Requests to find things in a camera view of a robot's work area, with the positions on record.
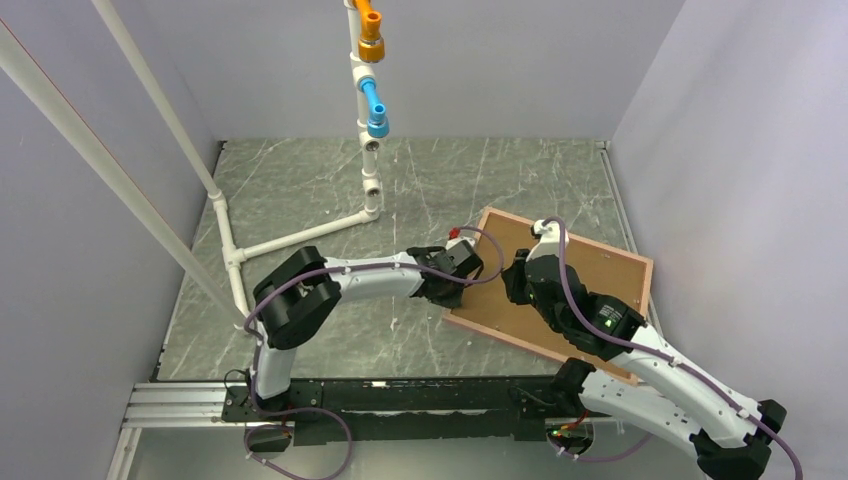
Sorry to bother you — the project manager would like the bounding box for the pink photo frame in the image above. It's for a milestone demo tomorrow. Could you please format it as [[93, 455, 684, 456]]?
[[443, 207, 653, 385]]

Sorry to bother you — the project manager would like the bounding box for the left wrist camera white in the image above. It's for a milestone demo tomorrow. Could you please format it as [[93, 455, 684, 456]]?
[[445, 227, 476, 263]]

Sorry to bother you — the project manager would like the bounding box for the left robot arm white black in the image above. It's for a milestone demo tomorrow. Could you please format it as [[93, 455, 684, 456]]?
[[247, 239, 484, 420]]

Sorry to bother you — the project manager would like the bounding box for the white pvc pipe structure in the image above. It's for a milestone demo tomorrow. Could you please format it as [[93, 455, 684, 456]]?
[[93, 1, 385, 317]]

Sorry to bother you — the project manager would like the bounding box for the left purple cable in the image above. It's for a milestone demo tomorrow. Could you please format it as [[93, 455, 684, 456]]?
[[241, 225, 506, 480]]

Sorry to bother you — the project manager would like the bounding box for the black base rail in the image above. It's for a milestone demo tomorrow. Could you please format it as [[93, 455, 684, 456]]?
[[220, 375, 585, 446]]

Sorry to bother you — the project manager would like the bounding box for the white diagonal pole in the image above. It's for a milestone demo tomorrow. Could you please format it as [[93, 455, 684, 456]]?
[[1, 22, 245, 324]]

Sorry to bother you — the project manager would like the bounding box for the purple cable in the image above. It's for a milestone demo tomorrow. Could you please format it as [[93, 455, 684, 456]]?
[[241, 225, 506, 480], [539, 215, 804, 480]]

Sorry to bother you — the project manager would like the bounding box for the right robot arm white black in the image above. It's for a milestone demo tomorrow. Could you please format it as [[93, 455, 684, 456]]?
[[502, 247, 787, 479]]

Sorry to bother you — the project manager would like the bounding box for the blue pipe nozzle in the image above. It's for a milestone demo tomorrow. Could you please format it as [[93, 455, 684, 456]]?
[[358, 77, 390, 138]]

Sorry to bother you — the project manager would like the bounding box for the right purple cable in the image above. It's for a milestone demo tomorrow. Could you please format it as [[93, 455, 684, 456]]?
[[539, 215, 804, 480]]

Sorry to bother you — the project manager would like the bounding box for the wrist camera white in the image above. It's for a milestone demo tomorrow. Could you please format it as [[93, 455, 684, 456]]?
[[445, 227, 476, 263], [527, 219, 562, 261]]

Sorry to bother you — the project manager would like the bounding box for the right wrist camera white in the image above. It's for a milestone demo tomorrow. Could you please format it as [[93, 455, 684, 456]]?
[[527, 219, 562, 261]]

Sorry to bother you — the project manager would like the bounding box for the orange pipe nozzle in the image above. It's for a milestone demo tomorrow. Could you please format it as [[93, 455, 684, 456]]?
[[353, 0, 385, 63]]

